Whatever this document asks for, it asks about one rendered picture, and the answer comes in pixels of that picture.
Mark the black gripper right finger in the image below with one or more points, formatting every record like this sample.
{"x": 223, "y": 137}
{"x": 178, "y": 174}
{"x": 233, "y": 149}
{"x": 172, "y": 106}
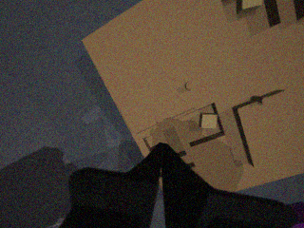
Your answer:
{"x": 190, "y": 202}

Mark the purple block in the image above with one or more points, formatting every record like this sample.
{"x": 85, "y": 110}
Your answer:
{"x": 299, "y": 209}

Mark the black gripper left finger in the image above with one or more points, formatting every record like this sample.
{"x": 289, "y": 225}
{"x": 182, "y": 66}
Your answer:
{"x": 133, "y": 193}

